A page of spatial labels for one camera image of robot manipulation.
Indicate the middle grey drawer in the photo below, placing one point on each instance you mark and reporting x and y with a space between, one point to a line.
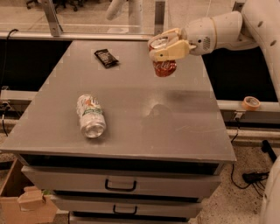
105 206

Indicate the left metal bracket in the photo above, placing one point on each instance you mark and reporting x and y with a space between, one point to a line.
50 13

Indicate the black drawer handle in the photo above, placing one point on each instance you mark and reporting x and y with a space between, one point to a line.
120 186
126 210

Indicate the grey drawer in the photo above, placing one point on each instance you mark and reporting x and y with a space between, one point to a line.
105 206
92 181

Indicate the grey drawer cabinet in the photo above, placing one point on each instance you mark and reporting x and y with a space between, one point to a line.
155 125

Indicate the red coke can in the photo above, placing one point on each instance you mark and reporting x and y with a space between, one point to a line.
162 68

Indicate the middle metal bracket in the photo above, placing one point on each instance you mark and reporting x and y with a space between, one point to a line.
159 16

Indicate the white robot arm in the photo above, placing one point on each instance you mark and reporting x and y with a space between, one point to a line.
257 23

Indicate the metal bracket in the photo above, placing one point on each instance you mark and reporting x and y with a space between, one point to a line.
50 13
238 5
159 16

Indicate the black top drawer handle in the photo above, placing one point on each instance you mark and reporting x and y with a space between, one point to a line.
120 186

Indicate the brown cardboard box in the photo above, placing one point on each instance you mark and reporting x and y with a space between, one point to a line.
22 202

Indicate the right metal bracket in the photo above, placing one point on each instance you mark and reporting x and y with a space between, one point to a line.
238 5

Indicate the black middle drawer handle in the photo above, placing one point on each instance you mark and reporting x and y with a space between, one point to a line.
126 210

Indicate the top grey drawer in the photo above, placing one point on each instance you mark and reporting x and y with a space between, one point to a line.
92 181

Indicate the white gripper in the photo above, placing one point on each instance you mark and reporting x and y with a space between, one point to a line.
199 35

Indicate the silver green soda can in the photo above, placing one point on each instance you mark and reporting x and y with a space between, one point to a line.
92 121

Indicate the roll of masking tape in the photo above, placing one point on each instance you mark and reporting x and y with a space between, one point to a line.
250 103

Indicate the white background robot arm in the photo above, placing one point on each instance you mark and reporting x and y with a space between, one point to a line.
167 46

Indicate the black snack packet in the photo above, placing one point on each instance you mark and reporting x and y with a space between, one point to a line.
106 58

